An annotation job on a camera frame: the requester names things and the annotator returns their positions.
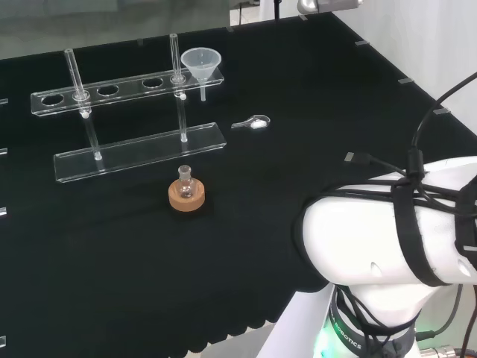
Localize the glass weighing funnel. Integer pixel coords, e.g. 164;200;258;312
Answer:
230;114;271;131

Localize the clear funnel stand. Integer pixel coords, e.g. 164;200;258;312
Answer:
30;33;227;184

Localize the clear plastic funnel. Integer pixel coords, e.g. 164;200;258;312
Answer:
180;46;224;102

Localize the black bench cloth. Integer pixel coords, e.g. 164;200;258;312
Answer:
0;10;477;355

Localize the small round-bottom glass flask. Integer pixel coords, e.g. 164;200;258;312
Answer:
176;165;195;200

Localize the grey metal base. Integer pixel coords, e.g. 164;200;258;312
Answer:
296;0;364;14

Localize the cork ring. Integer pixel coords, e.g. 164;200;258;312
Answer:
168;179;206;214

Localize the black cable with plug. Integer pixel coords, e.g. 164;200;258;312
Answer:
345;151;411;177

